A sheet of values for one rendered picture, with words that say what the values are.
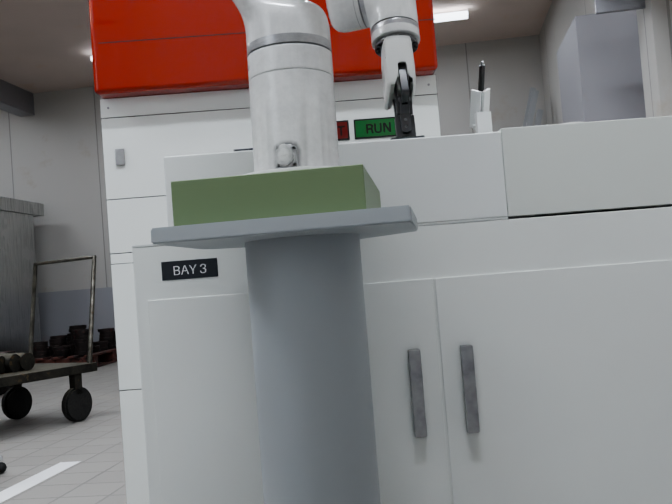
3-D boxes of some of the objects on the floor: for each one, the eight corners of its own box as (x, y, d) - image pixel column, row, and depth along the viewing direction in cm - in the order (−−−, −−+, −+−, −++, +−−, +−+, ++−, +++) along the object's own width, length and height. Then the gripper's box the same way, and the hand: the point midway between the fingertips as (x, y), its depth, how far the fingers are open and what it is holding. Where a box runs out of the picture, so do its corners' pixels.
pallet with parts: (138, 356, 996) (135, 319, 998) (92, 368, 868) (89, 326, 869) (70, 361, 1008) (68, 324, 1010) (15, 374, 880) (13, 331, 881)
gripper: (421, 16, 130) (434, 119, 126) (413, 60, 145) (423, 154, 140) (376, 19, 130) (387, 123, 126) (372, 63, 145) (381, 157, 140)
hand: (405, 128), depth 134 cm, fingers closed
